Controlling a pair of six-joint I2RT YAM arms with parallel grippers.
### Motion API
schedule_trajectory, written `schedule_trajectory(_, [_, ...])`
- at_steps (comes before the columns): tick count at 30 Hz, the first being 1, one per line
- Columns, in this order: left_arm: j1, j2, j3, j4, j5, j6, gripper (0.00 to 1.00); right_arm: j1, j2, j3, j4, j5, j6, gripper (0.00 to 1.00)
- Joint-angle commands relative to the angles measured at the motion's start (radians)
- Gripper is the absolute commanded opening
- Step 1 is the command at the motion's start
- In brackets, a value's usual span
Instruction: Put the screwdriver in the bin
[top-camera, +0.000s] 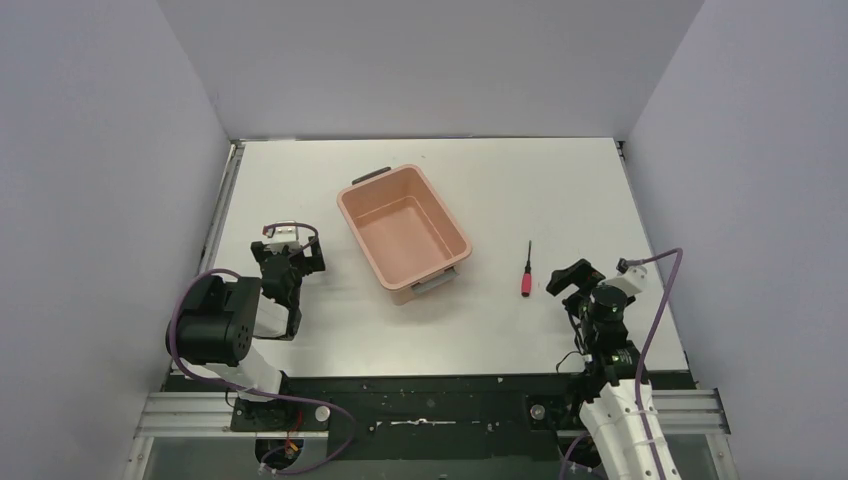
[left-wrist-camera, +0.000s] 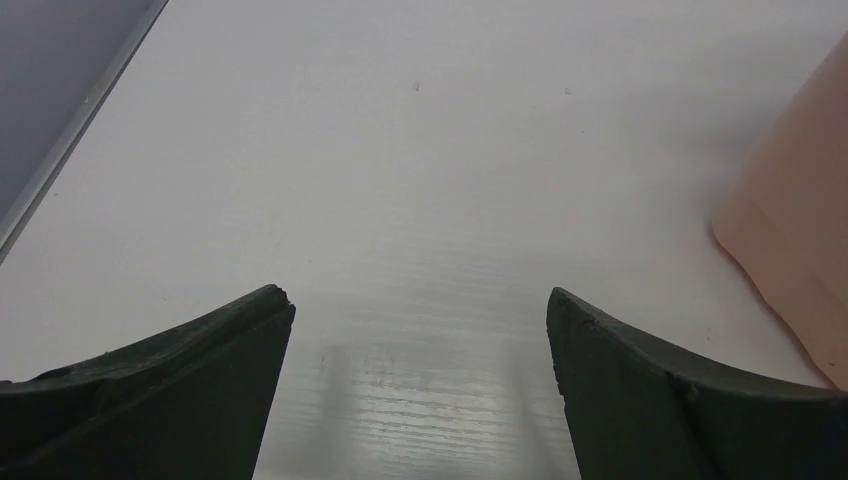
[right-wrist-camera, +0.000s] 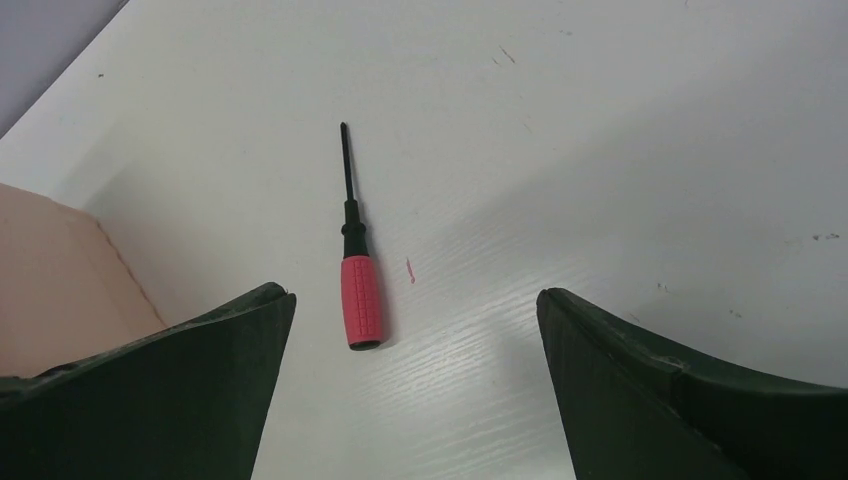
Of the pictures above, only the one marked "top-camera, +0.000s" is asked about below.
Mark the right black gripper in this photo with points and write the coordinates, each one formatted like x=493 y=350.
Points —
x=577 y=285

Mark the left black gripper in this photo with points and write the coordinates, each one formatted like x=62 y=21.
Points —
x=287 y=254

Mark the red handled screwdriver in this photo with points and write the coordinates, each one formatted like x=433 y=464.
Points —
x=526 y=281

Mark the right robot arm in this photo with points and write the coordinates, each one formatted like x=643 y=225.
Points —
x=613 y=396

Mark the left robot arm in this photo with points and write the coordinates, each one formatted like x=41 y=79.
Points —
x=218 y=320

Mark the pink plastic bin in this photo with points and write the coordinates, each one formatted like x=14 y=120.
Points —
x=410 y=238

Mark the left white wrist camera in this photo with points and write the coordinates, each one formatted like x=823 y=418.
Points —
x=280 y=236

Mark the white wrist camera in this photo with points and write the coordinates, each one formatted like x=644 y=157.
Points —
x=280 y=236
x=631 y=278

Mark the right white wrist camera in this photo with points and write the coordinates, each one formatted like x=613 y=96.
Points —
x=631 y=278

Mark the aluminium left side rail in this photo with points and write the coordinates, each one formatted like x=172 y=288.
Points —
x=212 y=241

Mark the aluminium rail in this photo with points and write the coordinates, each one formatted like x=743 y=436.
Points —
x=207 y=415
x=212 y=241

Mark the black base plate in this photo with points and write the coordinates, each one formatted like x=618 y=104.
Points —
x=550 y=431

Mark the aluminium front rail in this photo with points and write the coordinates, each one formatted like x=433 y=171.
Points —
x=207 y=415

